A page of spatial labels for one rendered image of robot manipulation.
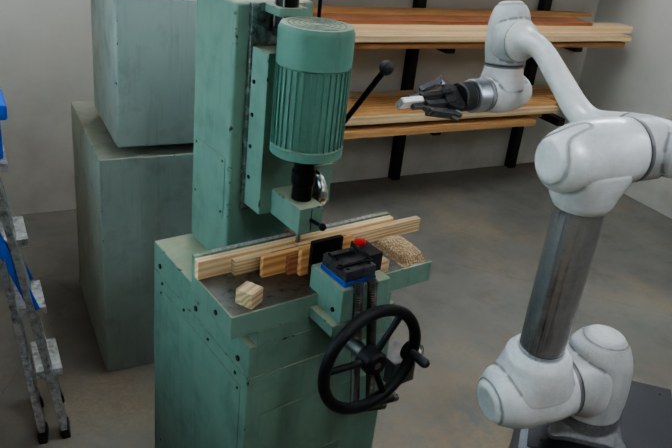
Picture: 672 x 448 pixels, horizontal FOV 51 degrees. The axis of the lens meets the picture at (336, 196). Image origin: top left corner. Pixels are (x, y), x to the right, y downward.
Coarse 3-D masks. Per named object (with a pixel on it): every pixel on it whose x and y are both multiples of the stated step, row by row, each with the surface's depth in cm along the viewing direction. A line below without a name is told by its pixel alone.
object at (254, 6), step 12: (252, 12) 167; (264, 12) 169; (252, 24) 169; (264, 24) 170; (252, 36) 170; (264, 36) 172; (276, 36) 174; (252, 48) 171; (240, 192) 187; (240, 204) 188
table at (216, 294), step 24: (192, 288) 173; (216, 288) 167; (264, 288) 169; (288, 288) 170; (216, 312) 163; (240, 312) 159; (264, 312) 162; (288, 312) 166; (312, 312) 169; (240, 336) 161
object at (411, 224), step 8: (416, 216) 206; (384, 224) 199; (392, 224) 199; (400, 224) 201; (408, 224) 203; (416, 224) 205; (344, 232) 192; (352, 232) 192; (360, 232) 193; (368, 232) 194; (376, 232) 196; (384, 232) 198; (392, 232) 200; (400, 232) 202; (408, 232) 204; (312, 240) 186; (368, 240) 196; (376, 240) 198; (280, 248) 180; (240, 256) 174; (248, 256) 174; (256, 256) 175; (232, 264) 173; (240, 264) 173; (248, 264) 174; (256, 264) 176; (232, 272) 174; (240, 272) 174; (248, 272) 175
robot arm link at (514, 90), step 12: (492, 72) 186; (504, 72) 185; (516, 72) 186; (504, 84) 185; (516, 84) 187; (528, 84) 191; (504, 96) 186; (516, 96) 188; (528, 96) 192; (492, 108) 187; (504, 108) 189; (516, 108) 193
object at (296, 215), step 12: (276, 192) 180; (288, 192) 180; (276, 204) 181; (288, 204) 176; (300, 204) 174; (312, 204) 175; (276, 216) 182; (288, 216) 177; (300, 216) 172; (312, 216) 175; (300, 228) 174; (312, 228) 176
